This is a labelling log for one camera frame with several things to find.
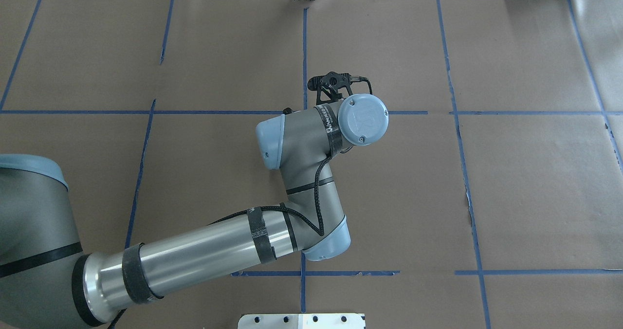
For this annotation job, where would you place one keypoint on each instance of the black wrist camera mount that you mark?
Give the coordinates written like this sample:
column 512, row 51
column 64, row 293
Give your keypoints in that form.
column 333, row 86

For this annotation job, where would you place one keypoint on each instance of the white metal base plate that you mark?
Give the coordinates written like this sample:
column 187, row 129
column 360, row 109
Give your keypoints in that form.
column 303, row 321

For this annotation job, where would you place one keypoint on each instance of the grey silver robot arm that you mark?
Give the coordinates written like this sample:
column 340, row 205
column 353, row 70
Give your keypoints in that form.
column 49, row 282

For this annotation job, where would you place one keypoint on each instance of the brown paper table cover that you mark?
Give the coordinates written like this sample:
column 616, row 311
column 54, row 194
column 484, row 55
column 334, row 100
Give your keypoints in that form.
column 494, row 200

